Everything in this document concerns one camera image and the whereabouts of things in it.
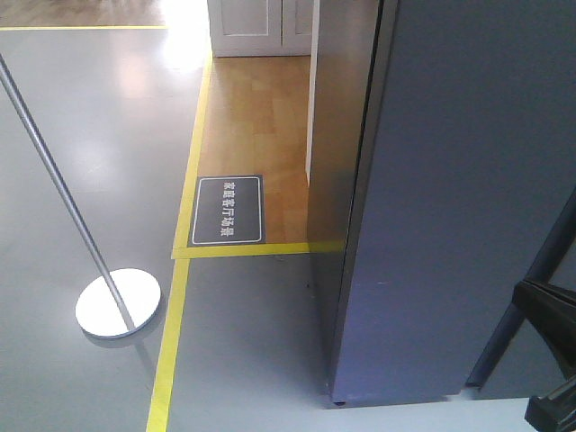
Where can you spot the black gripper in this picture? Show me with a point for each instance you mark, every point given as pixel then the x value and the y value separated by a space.
pixel 551 311

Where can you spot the dark grey fridge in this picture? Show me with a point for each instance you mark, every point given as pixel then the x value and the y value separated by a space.
pixel 443 153

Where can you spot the dark floor sign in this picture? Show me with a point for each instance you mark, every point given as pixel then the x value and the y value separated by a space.
pixel 228 210

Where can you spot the white cabinet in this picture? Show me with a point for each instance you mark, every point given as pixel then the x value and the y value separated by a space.
pixel 261 28

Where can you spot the silver pole stand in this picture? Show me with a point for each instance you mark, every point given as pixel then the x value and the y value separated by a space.
pixel 118 303

